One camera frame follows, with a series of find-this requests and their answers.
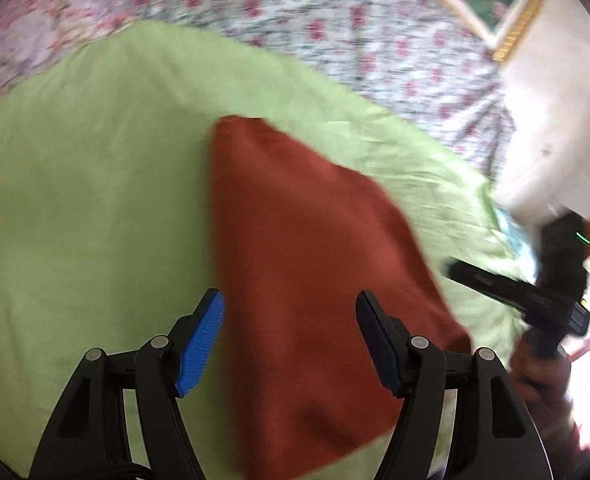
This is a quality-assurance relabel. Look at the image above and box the pale purple floral pillow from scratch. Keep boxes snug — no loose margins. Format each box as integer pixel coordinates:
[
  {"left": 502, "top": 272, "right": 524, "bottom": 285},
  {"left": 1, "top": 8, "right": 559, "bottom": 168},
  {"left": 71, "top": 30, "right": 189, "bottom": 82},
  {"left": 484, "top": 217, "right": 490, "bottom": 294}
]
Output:
[{"left": 0, "top": 0, "right": 143, "bottom": 117}]

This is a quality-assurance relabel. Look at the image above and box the pink floral bed sheet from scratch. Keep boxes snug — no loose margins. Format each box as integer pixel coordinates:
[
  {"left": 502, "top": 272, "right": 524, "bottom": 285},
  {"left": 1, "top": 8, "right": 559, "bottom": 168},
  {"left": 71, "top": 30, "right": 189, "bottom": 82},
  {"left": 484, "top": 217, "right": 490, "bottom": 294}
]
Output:
[{"left": 22, "top": 0, "right": 516, "bottom": 183}]

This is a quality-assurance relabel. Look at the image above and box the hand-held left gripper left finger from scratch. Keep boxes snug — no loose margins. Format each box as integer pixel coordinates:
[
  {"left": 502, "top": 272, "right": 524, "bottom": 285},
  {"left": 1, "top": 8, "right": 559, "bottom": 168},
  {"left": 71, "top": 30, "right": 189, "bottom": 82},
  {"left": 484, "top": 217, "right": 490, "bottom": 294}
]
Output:
[{"left": 27, "top": 288, "right": 226, "bottom": 480}]

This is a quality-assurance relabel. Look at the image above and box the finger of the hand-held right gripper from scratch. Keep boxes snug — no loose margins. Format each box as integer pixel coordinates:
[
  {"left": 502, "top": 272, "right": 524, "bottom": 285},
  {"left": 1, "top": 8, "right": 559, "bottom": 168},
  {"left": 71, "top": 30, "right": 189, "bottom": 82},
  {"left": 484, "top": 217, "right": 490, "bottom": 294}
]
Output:
[{"left": 447, "top": 257, "right": 572, "bottom": 322}]

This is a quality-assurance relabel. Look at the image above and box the person's right hand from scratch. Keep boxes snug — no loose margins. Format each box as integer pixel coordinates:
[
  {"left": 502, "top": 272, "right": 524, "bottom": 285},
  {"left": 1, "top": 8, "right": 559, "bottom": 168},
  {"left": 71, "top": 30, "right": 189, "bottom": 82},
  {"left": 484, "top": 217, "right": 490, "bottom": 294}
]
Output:
[{"left": 511, "top": 331, "right": 574, "bottom": 407}]

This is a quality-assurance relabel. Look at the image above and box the light green sheet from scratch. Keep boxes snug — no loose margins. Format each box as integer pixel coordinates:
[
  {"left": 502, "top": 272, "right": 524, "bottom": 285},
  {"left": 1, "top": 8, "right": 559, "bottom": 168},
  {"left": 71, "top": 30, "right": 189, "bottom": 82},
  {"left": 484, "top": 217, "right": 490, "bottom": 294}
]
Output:
[{"left": 0, "top": 20, "right": 543, "bottom": 480}]

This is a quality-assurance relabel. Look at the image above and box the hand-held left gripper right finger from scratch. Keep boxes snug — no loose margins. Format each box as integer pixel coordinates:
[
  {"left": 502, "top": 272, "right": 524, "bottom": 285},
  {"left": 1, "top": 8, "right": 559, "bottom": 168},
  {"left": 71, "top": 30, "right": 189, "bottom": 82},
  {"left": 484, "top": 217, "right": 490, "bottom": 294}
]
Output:
[{"left": 356, "top": 290, "right": 556, "bottom": 480}]

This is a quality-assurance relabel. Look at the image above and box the orange knit sweater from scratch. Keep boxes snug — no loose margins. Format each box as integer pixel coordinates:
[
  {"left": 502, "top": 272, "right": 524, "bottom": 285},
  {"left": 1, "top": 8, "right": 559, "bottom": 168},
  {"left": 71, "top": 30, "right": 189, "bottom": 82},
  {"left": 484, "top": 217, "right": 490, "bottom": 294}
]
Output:
[{"left": 207, "top": 115, "right": 474, "bottom": 480}]

